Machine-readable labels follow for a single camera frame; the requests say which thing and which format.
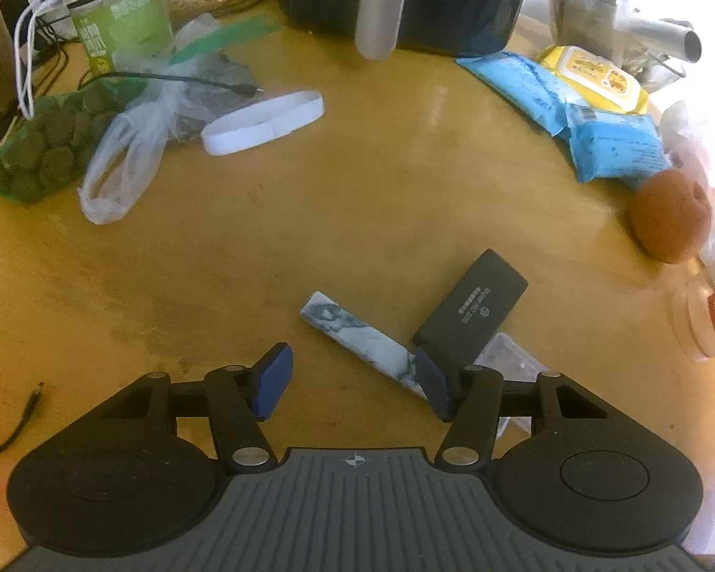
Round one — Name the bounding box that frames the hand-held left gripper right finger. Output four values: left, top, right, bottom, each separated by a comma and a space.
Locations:
413, 348, 612, 471

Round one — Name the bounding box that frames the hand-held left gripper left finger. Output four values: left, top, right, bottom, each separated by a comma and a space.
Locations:
94, 342, 295, 473

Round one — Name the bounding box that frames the marble patterned bar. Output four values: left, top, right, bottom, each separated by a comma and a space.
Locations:
299, 290, 431, 401

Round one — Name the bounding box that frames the clear plastic case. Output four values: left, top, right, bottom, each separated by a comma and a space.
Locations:
472, 332, 550, 433

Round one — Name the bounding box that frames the black rectangular box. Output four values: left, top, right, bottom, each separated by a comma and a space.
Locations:
412, 248, 529, 371

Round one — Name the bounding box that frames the clear plastic bag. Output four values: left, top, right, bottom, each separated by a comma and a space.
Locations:
77, 53, 258, 225

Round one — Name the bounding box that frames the clear jar with red label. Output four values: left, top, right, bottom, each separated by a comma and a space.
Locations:
671, 255, 715, 364

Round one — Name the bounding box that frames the orange fruit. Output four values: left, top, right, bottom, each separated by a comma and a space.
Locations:
628, 167, 714, 264

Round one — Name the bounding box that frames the blue packet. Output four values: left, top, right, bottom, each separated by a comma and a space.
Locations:
455, 51, 580, 136
562, 103, 674, 185

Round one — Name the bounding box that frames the bag of green discs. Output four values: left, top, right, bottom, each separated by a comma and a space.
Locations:
0, 80, 133, 204

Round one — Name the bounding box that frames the green zip bag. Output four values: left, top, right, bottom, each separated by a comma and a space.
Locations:
170, 14, 285, 68

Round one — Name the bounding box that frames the yellow wipes pack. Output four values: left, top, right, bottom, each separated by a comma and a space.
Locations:
535, 44, 651, 115

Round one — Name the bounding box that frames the white plastic bag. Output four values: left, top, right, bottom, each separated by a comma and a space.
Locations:
657, 98, 715, 266

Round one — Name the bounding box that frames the green label jar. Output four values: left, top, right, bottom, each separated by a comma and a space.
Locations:
67, 0, 176, 76

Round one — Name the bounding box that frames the black air fryer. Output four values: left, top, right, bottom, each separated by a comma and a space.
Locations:
277, 0, 538, 61

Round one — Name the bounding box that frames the clear packet with dark contents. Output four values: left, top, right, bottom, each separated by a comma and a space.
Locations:
544, 0, 687, 80

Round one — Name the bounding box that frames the silver metal nozzle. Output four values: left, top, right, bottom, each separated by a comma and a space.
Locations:
615, 9, 704, 64

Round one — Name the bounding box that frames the white plastic ring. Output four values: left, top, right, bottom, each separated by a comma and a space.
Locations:
201, 90, 326, 157

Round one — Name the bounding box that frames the thin black cable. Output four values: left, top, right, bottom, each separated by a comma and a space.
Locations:
0, 382, 46, 457

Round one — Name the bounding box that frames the black plug cable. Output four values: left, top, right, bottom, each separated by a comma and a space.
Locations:
76, 70, 264, 97

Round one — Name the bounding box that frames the white cable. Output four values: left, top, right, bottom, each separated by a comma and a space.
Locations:
13, 0, 73, 120

